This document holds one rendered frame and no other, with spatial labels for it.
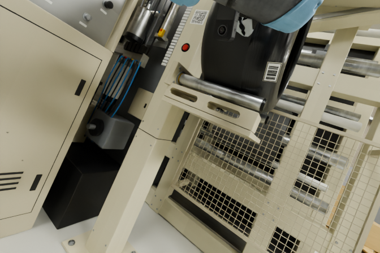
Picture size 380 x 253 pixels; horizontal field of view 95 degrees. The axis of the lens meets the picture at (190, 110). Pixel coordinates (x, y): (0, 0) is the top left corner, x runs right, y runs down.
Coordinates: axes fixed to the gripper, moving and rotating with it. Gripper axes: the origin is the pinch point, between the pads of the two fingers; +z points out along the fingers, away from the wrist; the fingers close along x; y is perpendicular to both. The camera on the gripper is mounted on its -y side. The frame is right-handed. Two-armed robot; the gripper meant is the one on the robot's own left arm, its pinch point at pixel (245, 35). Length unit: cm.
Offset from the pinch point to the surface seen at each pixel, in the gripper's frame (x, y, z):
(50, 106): 60, -46, -10
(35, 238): 55, -104, 6
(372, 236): -158, -72, 298
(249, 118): -8.4, -21.0, 8.8
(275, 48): -8.4, -0.5, 3.7
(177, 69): 24.0, -12.5, 8.3
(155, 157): 27, -51, 24
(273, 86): -10.6, -8.0, 13.3
